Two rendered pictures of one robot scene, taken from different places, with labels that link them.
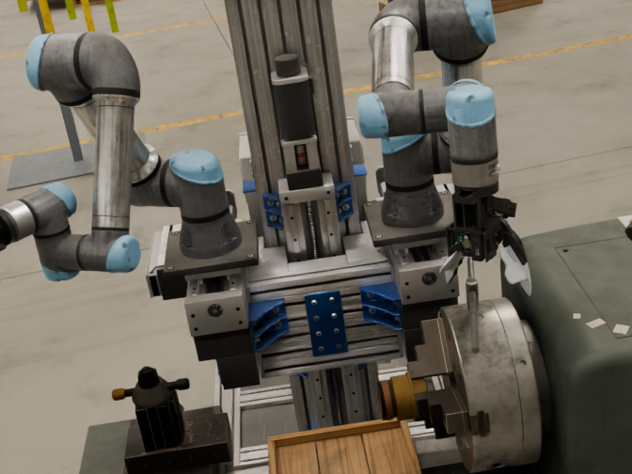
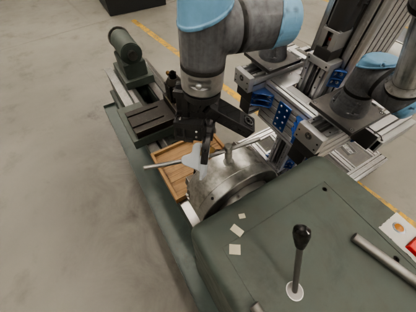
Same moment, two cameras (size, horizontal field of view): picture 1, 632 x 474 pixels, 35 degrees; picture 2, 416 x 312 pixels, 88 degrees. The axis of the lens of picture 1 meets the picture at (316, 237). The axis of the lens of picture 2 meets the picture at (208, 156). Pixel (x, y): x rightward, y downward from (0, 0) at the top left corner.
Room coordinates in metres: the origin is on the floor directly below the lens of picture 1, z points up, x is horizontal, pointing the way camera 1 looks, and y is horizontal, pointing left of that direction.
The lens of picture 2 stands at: (1.30, -0.56, 1.79)
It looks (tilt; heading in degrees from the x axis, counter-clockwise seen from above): 54 degrees down; 60
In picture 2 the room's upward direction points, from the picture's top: straight up
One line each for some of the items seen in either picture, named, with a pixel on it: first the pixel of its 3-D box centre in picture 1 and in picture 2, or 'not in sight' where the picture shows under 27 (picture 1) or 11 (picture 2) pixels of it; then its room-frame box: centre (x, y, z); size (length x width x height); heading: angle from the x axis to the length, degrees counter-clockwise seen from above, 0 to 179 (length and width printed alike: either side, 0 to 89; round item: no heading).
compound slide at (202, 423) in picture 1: (179, 444); (178, 104); (1.63, 0.33, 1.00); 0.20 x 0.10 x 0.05; 91
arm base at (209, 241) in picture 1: (208, 226); (274, 46); (2.18, 0.25, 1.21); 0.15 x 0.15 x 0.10
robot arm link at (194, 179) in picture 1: (196, 181); not in sight; (2.18, 0.26, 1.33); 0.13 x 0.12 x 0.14; 67
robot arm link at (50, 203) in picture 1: (46, 208); not in sight; (1.87, 0.53, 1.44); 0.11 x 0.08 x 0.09; 138
